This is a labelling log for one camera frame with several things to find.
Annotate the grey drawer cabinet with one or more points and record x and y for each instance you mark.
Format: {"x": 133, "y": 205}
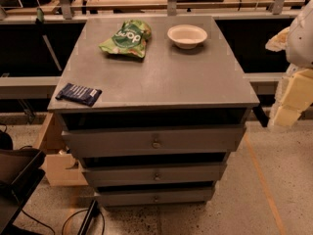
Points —
{"x": 163, "y": 128}

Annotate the dark blue rxbar wrapper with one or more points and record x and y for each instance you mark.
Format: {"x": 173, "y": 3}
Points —
{"x": 79, "y": 94}

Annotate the black case on floor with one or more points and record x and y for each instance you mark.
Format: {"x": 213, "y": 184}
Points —
{"x": 20, "y": 173}

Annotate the white paper bowl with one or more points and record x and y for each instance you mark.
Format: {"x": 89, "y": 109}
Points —
{"x": 186, "y": 36}

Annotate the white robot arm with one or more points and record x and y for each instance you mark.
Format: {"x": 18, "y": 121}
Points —
{"x": 299, "y": 51}

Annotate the green chip bag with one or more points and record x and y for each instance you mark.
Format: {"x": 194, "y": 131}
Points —
{"x": 130, "y": 40}

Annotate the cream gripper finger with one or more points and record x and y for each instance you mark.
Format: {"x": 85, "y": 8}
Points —
{"x": 294, "y": 95}

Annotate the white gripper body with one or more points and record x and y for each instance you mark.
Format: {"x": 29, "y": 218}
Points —
{"x": 300, "y": 39}

